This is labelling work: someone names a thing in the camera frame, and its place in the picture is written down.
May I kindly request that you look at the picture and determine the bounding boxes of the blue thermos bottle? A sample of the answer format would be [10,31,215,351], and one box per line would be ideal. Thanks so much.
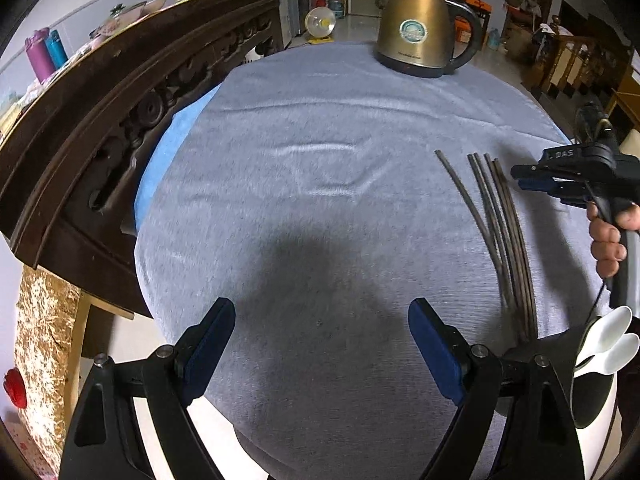
[46,30,68,70]

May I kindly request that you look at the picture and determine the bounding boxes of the white plastic spoon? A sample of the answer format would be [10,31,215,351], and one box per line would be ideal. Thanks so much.
[575,332,640,376]
[580,306,633,361]

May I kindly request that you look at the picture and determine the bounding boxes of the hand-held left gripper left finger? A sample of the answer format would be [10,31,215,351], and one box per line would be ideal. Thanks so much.
[59,297,237,480]

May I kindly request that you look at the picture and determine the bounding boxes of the grey table cloth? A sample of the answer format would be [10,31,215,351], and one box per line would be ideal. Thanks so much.
[134,42,613,480]

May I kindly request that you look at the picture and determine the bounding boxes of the blue table cloth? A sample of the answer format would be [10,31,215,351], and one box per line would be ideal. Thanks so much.
[134,82,575,241]

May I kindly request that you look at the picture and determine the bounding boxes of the thin black cable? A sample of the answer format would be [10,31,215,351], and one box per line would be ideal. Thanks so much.
[582,275,612,333]

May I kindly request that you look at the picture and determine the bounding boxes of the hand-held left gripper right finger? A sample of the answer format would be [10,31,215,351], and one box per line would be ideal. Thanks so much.
[407,297,586,480]

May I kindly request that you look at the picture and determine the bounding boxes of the gold patterned cloth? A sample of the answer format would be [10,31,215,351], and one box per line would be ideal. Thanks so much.
[14,265,81,478]

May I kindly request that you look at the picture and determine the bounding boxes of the small round fan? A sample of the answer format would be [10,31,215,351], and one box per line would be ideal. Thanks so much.
[304,7,336,45]

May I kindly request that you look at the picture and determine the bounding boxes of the dark wooden chopstick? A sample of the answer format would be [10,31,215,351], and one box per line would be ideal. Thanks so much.
[483,153,533,341]
[473,153,528,338]
[467,154,525,336]

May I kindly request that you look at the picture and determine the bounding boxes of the black and white utensil holder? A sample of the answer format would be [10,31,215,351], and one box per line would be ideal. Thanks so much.
[570,360,623,431]

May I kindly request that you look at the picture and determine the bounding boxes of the carved dark wooden bench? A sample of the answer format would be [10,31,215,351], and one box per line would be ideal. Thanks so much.
[0,0,283,321]

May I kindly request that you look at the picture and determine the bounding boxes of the bundle of dark chopsticks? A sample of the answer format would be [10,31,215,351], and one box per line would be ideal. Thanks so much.
[434,149,518,311]

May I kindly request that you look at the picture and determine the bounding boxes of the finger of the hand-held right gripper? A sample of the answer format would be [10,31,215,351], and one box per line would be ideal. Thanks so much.
[511,162,548,181]
[517,177,591,200]

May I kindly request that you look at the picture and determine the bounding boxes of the pink thermos bottle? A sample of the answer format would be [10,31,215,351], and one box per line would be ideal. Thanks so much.
[25,27,56,83]

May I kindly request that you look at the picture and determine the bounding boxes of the red plastic object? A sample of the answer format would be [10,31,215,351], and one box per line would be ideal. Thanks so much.
[2,367,28,408]

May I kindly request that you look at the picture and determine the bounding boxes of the gold electric kettle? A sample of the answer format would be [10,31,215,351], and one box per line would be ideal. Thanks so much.
[375,0,483,80]

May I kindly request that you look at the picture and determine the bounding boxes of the person's right hand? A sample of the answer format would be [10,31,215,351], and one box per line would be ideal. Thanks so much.
[587,200,640,281]

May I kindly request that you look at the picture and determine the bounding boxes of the thin metal rod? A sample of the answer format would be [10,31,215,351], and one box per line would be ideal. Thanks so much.
[492,159,540,342]

